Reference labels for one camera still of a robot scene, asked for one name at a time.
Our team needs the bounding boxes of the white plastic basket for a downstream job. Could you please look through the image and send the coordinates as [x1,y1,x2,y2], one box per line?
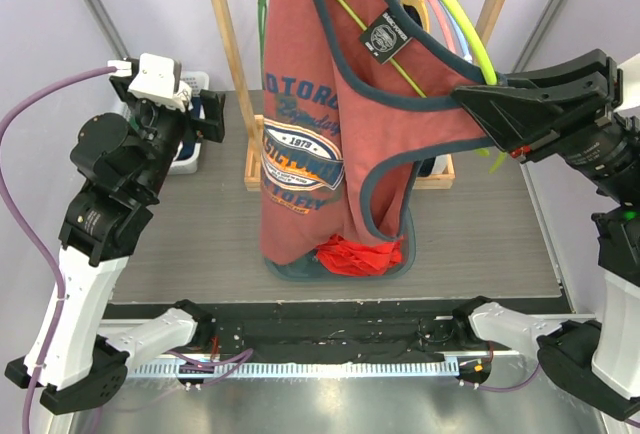
[167,71,210,175]

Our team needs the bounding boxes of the yellow hanger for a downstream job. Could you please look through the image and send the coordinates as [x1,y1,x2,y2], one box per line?
[398,0,430,33]

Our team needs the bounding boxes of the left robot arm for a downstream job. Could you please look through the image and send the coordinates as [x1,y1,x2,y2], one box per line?
[38,91,226,415]

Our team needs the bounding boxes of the green plastic hanger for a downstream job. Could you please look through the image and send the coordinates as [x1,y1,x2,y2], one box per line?
[257,0,268,85]

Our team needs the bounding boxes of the red tank top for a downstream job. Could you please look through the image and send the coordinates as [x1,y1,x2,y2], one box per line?
[315,235,404,277]

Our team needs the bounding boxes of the light blue hanger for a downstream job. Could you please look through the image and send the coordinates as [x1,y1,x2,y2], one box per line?
[438,0,473,62]

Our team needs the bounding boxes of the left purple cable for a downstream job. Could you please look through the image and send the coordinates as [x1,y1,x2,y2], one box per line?
[0,66,121,434]

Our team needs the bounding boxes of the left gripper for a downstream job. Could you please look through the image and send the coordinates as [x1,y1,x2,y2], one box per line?
[112,77,224,199]

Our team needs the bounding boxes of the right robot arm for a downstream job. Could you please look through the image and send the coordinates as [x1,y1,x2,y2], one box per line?
[261,49,639,420]

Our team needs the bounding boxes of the maroon graphic tank top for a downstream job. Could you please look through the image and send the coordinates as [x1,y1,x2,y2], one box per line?
[261,0,490,265]

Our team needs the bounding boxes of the pink hanger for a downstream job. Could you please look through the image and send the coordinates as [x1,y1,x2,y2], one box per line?
[427,0,457,54]

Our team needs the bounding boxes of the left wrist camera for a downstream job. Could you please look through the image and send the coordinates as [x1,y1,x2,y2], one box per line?
[107,53,192,113]

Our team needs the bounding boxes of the teal plastic tub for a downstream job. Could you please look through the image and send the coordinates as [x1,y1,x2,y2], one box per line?
[264,212,417,283]

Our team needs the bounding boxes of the lime green hanger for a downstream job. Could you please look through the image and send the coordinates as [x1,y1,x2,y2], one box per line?
[336,0,507,174]

